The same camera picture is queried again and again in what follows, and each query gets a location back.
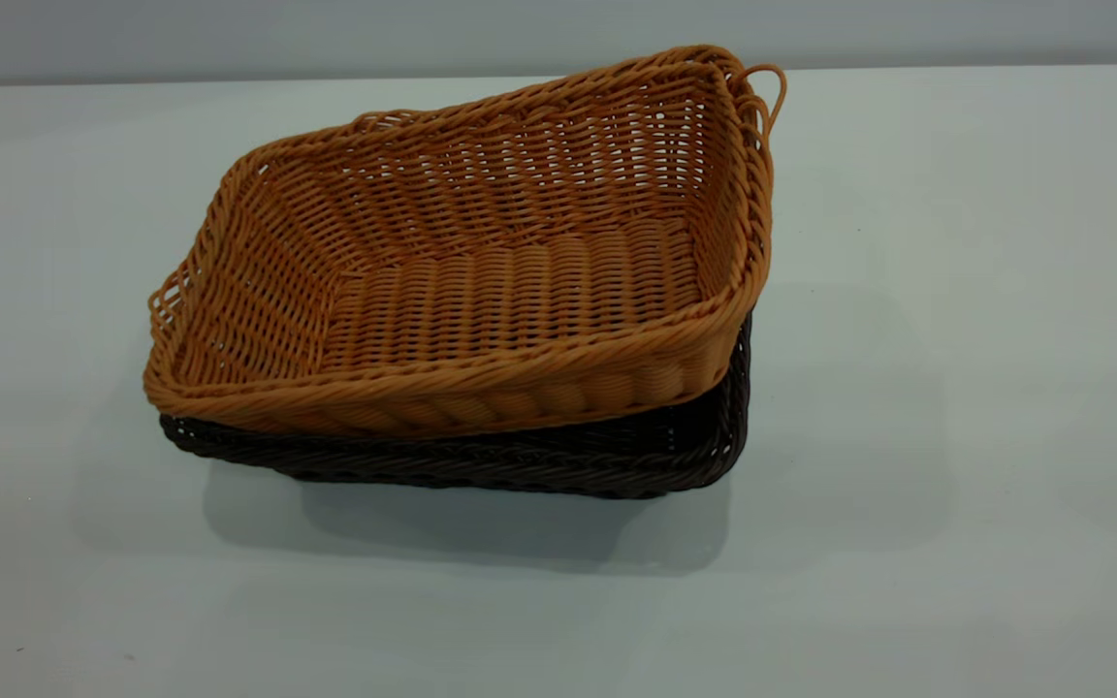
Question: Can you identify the orange woven wicker basket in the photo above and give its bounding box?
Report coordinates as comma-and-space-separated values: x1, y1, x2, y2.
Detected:
142, 44, 788, 442

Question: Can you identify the black woven wicker basket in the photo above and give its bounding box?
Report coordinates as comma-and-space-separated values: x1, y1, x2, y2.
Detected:
159, 310, 755, 500

